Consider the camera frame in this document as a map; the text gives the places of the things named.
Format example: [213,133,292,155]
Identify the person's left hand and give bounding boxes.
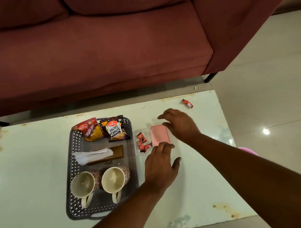
[144,142,182,191]

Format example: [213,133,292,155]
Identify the person's right hand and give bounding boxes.
[157,108,202,145]

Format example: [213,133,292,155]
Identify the clear box with pink lid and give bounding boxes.
[134,128,154,153]

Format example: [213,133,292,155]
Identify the patterned mug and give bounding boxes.
[70,171,102,209]
[101,166,130,204]

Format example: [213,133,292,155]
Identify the black salted peanuts packet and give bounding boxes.
[98,115,131,143]

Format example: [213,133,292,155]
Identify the white paper napkins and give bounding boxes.
[71,148,114,166]

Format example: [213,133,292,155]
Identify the red and yellow snack packet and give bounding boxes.
[71,117,106,142]

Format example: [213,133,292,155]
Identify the grey perforated plastic tray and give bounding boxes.
[66,117,140,220]

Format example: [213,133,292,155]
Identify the person's left forearm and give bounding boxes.
[93,182,165,228]

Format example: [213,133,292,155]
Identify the person's right forearm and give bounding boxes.
[188,134,301,228]

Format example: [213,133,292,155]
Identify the pink plastic bucket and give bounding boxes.
[237,147,259,157]

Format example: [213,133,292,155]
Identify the red fabric sofa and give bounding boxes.
[0,0,283,127]

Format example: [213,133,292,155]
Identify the red sofa back cushion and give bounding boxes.
[0,0,69,31]
[63,0,188,16]

